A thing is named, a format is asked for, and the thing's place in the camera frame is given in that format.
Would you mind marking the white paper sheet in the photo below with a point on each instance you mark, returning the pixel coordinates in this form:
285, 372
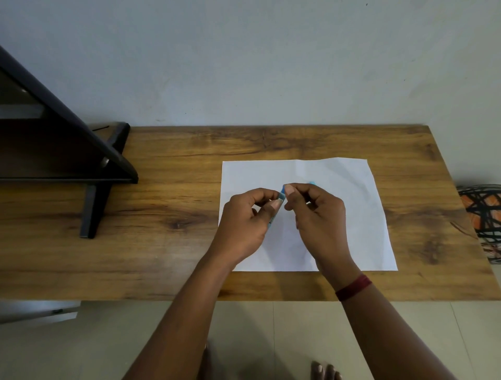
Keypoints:
364, 219

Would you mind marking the person's right forearm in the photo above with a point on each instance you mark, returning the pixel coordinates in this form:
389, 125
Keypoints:
383, 332

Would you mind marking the person's left hand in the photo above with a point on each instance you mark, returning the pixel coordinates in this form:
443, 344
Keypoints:
238, 231

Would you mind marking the person's right foot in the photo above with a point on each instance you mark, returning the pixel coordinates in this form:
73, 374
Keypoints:
325, 372

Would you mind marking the person's left forearm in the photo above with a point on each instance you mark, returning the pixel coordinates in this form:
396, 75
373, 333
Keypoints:
184, 317

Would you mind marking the grey box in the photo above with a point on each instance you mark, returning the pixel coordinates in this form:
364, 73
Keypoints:
35, 311

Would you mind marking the red thread wristband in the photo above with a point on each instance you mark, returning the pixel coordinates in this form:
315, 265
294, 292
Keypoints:
353, 287

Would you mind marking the person's left thumb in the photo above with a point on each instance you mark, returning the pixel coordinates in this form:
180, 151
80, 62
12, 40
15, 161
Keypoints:
271, 211

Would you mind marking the person's right hand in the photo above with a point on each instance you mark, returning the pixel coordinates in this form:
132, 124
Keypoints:
325, 227

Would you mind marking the person's right thumb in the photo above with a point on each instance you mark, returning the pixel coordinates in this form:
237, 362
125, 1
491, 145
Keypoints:
291, 197

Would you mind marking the black television with stand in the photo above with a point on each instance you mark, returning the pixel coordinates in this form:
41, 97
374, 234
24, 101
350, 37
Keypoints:
51, 148

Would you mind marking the blue pen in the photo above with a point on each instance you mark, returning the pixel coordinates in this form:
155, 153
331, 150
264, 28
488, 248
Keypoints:
281, 195

